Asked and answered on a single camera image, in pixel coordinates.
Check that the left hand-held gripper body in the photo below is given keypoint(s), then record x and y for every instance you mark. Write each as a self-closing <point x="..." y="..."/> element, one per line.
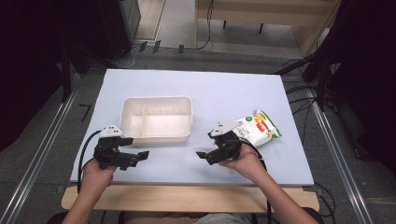
<point x="107" y="152"/>

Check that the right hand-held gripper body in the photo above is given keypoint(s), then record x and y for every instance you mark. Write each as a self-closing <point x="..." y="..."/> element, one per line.
<point x="229" y="144"/>

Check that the person's left hand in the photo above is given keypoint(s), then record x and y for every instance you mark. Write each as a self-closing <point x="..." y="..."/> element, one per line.
<point x="96" y="177"/>

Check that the person's right hand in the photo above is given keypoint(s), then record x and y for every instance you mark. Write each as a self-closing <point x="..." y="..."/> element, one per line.
<point x="249" y="163"/>

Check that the white and green snack bag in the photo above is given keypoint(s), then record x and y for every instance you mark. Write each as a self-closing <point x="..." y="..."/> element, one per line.
<point x="260" y="129"/>

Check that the white divided plastic container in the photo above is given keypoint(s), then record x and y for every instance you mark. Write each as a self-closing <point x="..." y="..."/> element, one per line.
<point x="157" y="119"/>

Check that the wooden table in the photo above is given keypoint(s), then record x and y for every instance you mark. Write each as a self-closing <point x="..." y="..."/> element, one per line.
<point x="186" y="197"/>

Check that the pale blue table board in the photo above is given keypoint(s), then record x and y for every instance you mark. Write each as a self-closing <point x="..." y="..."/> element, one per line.
<point x="199" y="90"/>

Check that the person's legs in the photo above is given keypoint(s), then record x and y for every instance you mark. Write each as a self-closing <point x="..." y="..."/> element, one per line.
<point x="186" y="218"/>

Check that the black metal stand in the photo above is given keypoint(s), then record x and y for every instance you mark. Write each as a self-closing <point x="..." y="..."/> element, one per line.
<point x="66" y="77"/>

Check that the black curtain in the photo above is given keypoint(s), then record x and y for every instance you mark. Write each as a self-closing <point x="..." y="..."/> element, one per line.
<point x="37" y="46"/>
<point x="367" y="62"/>

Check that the light wooden bench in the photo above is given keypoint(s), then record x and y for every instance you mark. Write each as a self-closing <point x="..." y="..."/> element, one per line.
<point x="249" y="9"/>

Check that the metal floor rail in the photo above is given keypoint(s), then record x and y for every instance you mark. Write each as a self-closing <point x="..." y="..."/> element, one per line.
<point x="40" y="149"/>
<point x="339" y="155"/>

